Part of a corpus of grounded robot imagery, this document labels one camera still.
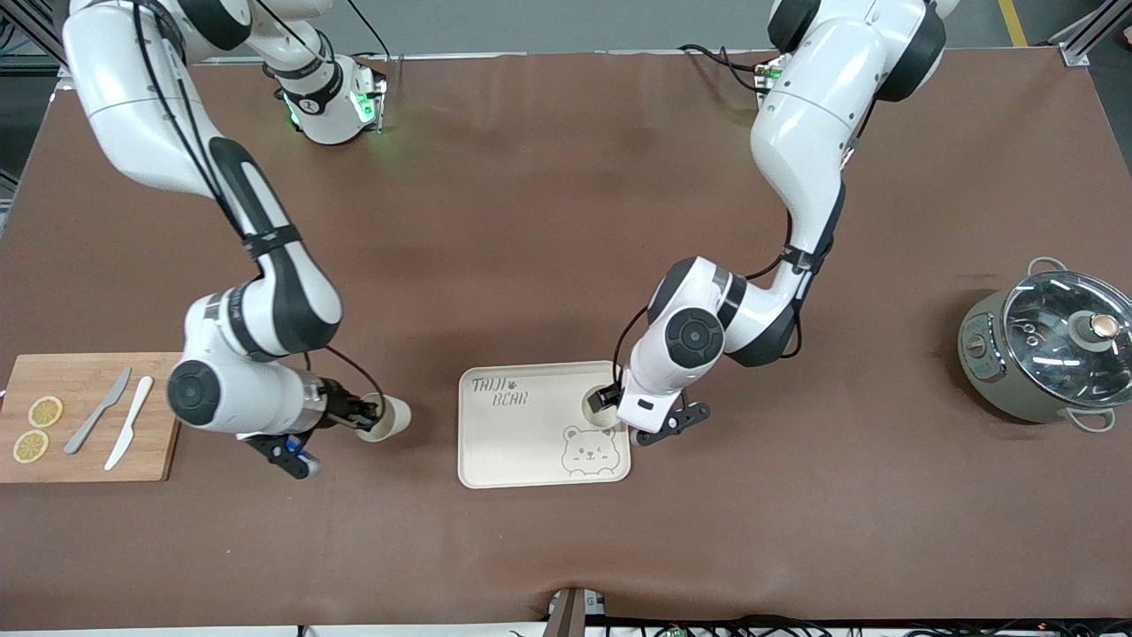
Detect beige tray with bear print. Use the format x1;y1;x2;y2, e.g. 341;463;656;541
457;360;632;489

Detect brown table cover mat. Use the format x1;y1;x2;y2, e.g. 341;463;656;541
0;49;1132;631

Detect white plastic knife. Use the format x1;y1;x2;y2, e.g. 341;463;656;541
104;376;155;472

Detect grey plastic knife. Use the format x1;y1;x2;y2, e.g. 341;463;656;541
64;367;133;456

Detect bamboo cutting board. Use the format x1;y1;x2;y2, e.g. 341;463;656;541
0;352;188;484

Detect green electric cooking pot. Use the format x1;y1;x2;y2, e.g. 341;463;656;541
958;257;1132;434

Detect glass pot lid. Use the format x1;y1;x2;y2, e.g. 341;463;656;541
1003;270;1132;401

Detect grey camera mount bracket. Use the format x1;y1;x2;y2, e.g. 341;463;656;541
547;587;609;637

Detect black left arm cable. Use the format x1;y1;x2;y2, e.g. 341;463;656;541
613;133;863;390

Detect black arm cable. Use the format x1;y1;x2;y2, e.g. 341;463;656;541
131;0;390;401
613;133;863;390

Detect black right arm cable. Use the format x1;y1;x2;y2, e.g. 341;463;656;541
131;0;390;401

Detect black cable along table edge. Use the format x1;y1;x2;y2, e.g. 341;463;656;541
513;613;1132;637

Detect black left base cable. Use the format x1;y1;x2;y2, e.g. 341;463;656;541
678;42;779;95

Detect black base cable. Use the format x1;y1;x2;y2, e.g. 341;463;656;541
343;0;401;63
678;42;779;95

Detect black right base cable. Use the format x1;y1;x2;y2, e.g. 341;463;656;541
343;0;401;63

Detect aluminium frame profile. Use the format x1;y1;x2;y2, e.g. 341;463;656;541
1049;0;1132;68
0;0;85;85

